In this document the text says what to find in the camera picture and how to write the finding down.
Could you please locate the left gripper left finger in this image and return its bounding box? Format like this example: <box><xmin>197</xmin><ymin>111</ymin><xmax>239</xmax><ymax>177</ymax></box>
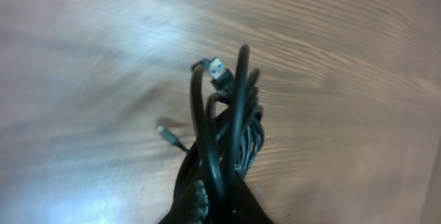
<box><xmin>159</xmin><ymin>144</ymin><xmax>210</xmax><ymax>224</ymax></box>

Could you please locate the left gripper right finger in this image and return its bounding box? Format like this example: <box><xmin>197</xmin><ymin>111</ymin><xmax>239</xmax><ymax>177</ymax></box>
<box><xmin>231</xmin><ymin>174</ymin><xmax>274</xmax><ymax>224</ymax></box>

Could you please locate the black USB cable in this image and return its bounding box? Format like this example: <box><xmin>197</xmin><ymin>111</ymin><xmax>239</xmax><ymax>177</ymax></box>
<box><xmin>155</xmin><ymin>43</ymin><xmax>265</xmax><ymax>214</ymax></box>

